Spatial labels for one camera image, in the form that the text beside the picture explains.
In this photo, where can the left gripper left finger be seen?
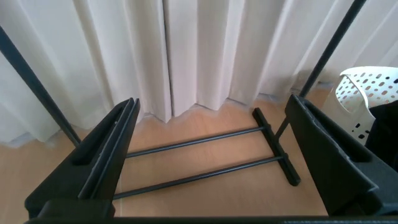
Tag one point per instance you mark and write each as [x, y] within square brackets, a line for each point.
[93, 168]

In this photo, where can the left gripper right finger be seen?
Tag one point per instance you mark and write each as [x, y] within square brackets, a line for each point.
[335, 168]

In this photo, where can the white laundry basket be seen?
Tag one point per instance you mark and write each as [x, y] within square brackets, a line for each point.
[357, 90]

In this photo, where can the black clothes rack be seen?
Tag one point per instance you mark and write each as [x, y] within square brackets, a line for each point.
[199, 177]

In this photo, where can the beige curtain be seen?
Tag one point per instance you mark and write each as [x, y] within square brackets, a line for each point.
[217, 46]

